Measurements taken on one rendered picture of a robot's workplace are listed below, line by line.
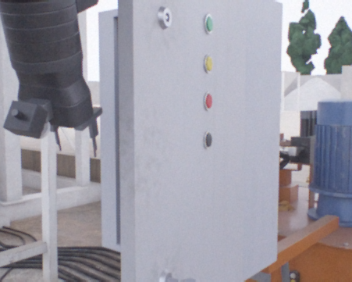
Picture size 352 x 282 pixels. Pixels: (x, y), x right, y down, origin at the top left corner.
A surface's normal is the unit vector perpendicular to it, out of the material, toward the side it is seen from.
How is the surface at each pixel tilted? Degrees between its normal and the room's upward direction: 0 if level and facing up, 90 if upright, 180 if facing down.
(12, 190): 90
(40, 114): 97
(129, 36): 90
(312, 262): 90
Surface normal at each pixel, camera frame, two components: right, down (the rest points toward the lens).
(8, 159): 0.77, 0.06
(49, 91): -0.34, 0.43
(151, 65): 0.89, 0.04
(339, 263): -0.57, 0.08
